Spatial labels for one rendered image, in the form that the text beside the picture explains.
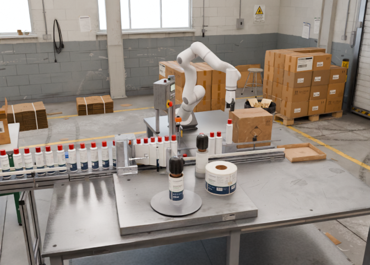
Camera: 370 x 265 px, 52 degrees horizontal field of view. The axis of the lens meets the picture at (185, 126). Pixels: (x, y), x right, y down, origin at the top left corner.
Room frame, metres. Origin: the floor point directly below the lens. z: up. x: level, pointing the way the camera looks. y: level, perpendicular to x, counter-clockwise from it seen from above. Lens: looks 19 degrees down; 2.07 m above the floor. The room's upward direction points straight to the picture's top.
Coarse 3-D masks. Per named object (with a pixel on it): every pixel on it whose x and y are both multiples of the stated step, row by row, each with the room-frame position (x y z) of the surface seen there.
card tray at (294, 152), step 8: (288, 144) 2.99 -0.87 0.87; (296, 144) 3.00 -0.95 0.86; (304, 144) 3.02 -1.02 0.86; (288, 152) 2.90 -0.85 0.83; (296, 152) 2.90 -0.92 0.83; (304, 152) 2.90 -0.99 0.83; (312, 152) 2.90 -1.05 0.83; (320, 152) 2.85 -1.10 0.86; (296, 160) 2.72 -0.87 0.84; (304, 160) 2.74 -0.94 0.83
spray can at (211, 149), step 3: (210, 132) 2.69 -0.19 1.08; (213, 132) 2.69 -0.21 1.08; (210, 135) 2.69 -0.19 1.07; (213, 135) 2.68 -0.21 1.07; (210, 138) 2.68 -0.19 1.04; (213, 138) 2.68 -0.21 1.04; (210, 141) 2.67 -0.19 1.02; (213, 141) 2.67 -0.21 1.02; (210, 144) 2.67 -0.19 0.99; (213, 144) 2.67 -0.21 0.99; (210, 147) 2.67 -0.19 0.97; (213, 147) 2.67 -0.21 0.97; (210, 150) 2.67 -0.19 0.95; (213, 150) 2.67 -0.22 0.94; (210, 153) 2.67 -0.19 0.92; (213, 153) 2.67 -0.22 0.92
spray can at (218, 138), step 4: (220, 132) 2.70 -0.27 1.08; (216, 136) 2.71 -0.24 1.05; (220, 136) 2.70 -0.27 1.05; (216, 140) 2.69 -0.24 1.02; (220, 140) 2.69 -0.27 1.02; (216, 144) 2.69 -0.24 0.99; (220, 144) 2.69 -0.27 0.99; (216, 148) 2.69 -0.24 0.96; (220, 148) 2.69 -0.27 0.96; (216, 152) 2.69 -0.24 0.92; (220, 152) 2.69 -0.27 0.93
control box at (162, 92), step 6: (156, 84) 2.63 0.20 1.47; (162, 84) 2.61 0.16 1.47; (168, 84) 2.65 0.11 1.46; (156, 90) 2.63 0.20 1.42; (162, 90) 2.61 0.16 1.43; (168, 90) 2.64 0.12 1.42; (174, 90) 2.74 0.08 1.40; (156, 96) 2.63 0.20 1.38; (162, 96) 2.61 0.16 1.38; (168, 96) 2.64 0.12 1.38; (156, 102) 2.63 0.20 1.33; (162, 102) 2.61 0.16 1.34; (174, 102) 2.74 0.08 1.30; (156, 108) 2.63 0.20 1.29; (162, 108) 2.61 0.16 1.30
